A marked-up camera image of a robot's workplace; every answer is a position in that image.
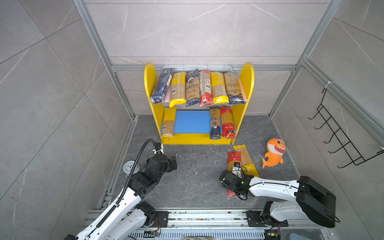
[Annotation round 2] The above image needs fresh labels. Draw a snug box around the yellow clear spaghetti bag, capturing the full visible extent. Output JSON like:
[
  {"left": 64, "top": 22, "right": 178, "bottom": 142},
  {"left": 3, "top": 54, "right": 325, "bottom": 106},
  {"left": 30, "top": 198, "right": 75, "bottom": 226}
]
[{"left": 234, "top": 145, "right": 260, "bottom": 177}]

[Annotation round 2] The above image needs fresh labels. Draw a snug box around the red yellow spaghetti bag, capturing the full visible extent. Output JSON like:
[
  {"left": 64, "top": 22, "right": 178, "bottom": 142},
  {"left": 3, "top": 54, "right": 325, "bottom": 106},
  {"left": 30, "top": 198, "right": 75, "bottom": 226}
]
[{"left": 228, "top": 152, "right": 241, "bottom": 198}]

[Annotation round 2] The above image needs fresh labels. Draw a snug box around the yellow top spaghetti bag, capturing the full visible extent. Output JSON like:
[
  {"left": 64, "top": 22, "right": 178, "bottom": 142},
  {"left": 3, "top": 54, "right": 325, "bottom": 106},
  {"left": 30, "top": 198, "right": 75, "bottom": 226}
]
[
  {"left": 169, "top": 72, "right": 187, "bottom": 108},
  {"left": 162, "top": 107, "right": 177, "bottom": 138}
]

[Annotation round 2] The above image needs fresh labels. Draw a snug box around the blue gold spaghetti bag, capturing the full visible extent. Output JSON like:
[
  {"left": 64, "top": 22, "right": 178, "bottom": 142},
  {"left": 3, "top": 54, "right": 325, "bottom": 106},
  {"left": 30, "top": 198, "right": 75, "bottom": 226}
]
[{"left": 210, "top": 106, "right": 221, "bottom": 140}]

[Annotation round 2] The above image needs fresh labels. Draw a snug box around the red spaghetti bag white label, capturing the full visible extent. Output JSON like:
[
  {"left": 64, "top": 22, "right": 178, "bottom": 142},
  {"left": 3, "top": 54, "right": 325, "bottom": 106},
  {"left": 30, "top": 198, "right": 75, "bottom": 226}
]
[{"left": 199, "top": 70, "right": 214, "bottom": 107}]

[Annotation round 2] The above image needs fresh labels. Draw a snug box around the blue label spaghetti bag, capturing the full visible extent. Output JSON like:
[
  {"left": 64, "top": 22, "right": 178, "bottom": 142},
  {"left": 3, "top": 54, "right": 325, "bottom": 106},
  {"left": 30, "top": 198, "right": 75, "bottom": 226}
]
[{"left": 186, "top": 69, "right": 201, "bottom": 107}]

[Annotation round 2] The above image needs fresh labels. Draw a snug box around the dark blue spaghetti box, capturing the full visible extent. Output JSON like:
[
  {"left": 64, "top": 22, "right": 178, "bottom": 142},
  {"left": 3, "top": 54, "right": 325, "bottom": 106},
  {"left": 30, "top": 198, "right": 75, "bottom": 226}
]
[{"left": 150, "top": 68, "right": 173, "bottom": 104}]

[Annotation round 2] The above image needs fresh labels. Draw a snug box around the blue bottom spaghetti bag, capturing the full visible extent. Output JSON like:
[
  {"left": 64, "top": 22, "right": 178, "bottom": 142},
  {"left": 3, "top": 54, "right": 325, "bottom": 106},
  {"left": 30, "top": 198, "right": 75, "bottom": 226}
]
[{"left": 224, "top": 72, "right": 246, "bottom": 105}]

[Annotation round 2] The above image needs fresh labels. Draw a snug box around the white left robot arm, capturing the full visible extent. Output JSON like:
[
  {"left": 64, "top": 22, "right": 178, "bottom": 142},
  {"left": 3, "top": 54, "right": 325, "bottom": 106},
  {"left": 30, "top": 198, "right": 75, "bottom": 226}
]
[{"left": 65, "top": 139, "right": 178, "bottom": 240}]

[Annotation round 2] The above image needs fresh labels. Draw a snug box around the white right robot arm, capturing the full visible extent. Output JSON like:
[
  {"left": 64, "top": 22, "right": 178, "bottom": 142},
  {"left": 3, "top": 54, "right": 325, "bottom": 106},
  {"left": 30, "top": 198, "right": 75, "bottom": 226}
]
[{"left": 219, "top": 170, "right": 340, "bottom": 228}]

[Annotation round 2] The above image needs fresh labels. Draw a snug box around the yellow shelf with coloured boards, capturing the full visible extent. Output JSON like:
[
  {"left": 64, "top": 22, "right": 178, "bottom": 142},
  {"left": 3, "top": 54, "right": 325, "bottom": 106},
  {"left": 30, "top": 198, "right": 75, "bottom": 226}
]
[{"left": 144, "top": 63, "right": 255, "bottom": 145}]

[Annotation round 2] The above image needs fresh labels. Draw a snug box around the orange shark plush toy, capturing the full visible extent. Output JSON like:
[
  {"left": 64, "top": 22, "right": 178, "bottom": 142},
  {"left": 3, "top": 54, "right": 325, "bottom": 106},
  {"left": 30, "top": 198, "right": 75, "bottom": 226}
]
[{"left": 262, "top": 137, "right": 286, "bottom": 169}]

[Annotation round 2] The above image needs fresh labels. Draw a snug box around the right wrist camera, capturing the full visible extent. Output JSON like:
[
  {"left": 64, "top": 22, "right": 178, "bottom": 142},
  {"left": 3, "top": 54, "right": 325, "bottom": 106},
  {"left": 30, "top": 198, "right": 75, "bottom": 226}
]
[{"left": 232, "top": 162, "right": 244, "bottom": 179}]

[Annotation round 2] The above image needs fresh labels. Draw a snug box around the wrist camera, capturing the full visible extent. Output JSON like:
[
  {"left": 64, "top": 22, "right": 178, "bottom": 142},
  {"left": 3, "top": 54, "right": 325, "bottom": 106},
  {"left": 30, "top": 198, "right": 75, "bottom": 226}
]
[
  {"left": 232, "top": 162, "right": 244, "bottom": 179},
  {"left": 153, "top": 143, "right": 164, "bottom": 155}
]

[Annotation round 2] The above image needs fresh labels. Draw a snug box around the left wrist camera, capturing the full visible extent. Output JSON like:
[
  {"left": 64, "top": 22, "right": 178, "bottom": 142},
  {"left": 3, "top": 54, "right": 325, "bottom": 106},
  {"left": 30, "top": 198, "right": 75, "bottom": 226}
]
[{"left": 153, "top": 143, "right": 164, "bottom": 155}]

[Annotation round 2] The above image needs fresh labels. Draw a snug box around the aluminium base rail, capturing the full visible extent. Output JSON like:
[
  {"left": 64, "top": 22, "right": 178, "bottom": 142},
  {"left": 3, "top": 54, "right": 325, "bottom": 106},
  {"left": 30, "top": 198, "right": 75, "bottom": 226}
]
[{"left": 83, "top": 191, "right": 331, "bottom": 240}]

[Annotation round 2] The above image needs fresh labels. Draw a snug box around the white wire mesh basket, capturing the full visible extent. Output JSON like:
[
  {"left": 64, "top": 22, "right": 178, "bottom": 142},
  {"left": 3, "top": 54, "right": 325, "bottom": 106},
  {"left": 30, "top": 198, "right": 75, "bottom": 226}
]
[{"left": 165, "top": 66, "right": 242, "bottom": 73}]

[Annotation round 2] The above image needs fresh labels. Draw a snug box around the black wire hook rack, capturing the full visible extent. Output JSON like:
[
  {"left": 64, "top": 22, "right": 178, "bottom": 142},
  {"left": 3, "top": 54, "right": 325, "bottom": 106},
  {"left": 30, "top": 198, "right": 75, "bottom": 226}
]
[{"left": 308, "top": 88, "right": 384, "bottom": 169}]

